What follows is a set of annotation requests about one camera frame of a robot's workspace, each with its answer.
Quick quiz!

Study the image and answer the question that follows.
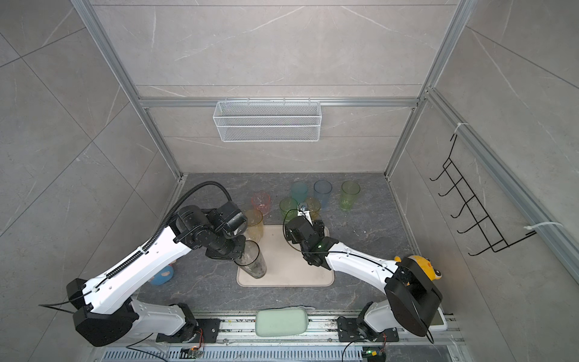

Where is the teal glass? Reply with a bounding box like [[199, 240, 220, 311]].
[[291, 182, 309, 204]]

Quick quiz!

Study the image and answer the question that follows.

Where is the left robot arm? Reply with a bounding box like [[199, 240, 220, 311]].
[[66, 181, 247, 347]]

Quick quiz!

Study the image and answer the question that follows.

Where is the aluminium rail frame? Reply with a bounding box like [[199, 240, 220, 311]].
[[85, 311, 473, 361]]

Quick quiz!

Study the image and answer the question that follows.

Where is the short green glass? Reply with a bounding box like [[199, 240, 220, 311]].
[[279, 197, 299, 223]]

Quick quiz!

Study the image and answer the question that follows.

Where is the white wire mesh basket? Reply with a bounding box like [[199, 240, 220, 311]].
[[213, 100, 323, 143]]

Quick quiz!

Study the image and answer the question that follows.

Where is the white tablet device right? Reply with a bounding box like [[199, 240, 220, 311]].
[[429, 307, 448, 333]]

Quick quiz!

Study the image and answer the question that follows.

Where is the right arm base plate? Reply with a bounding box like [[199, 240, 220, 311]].
[[336, 316, 400, 342]]

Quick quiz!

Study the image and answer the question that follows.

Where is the tall yellow glass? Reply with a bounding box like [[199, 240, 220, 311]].
[[244, 209, 264, 243]]

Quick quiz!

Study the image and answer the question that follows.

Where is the light green sponge block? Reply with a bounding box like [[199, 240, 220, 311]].
[[255, 307, 309, 337]]

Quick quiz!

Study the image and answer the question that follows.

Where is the black wire hook rack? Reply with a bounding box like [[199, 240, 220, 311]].
[[429, 134, 538, 257]]

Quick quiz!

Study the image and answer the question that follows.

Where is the pink plush doll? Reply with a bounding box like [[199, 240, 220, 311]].
[[148, 260, 176, 286]]

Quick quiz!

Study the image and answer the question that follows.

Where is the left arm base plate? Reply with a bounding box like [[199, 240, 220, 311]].
[[155, 318, 221, 344]]

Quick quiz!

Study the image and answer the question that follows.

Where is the pink glass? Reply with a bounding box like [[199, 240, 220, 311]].
[[250, 192, 271, 216]]

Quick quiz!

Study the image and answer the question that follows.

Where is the tall light green glass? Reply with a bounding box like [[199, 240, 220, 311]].
[[339, 180, 361, 211]]

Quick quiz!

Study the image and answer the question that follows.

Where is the short amber glass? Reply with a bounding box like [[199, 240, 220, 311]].
[[305, 197, 321, 220]]

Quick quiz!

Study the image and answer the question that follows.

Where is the dark grey glass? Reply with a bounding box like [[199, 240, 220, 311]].
[[234, 240, 267, 279]]

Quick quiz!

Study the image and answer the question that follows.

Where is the yellow plush toy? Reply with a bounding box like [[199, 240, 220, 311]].
[[393, 255, 442, 281]]

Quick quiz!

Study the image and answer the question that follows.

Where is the beige plastic tray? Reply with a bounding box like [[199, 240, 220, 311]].
[[237, 225, 335, 287]]

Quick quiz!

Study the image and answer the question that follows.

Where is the blue glass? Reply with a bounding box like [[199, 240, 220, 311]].
[[314, 179, 333, 208]]

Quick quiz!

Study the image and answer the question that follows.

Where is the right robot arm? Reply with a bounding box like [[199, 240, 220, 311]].
[[283, 216, 443, 342]]

